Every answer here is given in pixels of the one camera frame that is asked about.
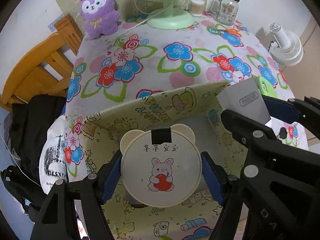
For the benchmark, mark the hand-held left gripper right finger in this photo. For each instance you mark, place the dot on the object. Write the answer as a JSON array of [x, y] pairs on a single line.
[[211, 177]]

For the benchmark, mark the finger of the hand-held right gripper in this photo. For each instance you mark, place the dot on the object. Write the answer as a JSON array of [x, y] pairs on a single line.
[[283, 108], [250, 132]]

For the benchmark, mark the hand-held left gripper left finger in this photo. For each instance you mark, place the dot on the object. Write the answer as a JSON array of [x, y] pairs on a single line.
[[110, 178]]

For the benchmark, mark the white rectangular box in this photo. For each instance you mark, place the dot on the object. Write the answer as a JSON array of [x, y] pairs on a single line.
[[240, 97]]

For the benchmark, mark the round cream bear-ear case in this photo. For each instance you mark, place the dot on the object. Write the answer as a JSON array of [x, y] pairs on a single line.
[[160, 160]]

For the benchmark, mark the yellow cartoon storage box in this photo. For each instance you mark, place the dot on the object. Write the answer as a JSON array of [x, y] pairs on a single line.
[[155, 110]]

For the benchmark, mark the white printed tote bag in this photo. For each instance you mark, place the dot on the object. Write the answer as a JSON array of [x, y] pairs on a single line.
[[55, 155]]

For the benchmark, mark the small white fan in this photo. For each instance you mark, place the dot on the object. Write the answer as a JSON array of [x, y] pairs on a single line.
[[287, 47]]

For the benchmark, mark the black cloth bag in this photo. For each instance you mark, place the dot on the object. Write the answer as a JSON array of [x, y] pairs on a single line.
[[17, 185]]

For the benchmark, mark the glass mug jar green lid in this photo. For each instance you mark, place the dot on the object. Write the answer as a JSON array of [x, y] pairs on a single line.
[[226, 11]]

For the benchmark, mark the floral tablecloth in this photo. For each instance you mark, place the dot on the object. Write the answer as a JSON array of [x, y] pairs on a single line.
[[160, 45]]

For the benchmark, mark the cotton swab container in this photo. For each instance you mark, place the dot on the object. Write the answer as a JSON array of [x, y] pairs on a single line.
[[197, 8]]

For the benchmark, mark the green desk fan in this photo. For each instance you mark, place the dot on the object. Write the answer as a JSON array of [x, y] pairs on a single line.
[[170, 17]]

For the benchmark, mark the wooden chair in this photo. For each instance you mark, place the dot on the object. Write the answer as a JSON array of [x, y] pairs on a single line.
[[37, 52]]

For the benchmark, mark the purple plush toy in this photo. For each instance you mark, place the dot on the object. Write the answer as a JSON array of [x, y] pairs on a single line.
[[100, 20]]

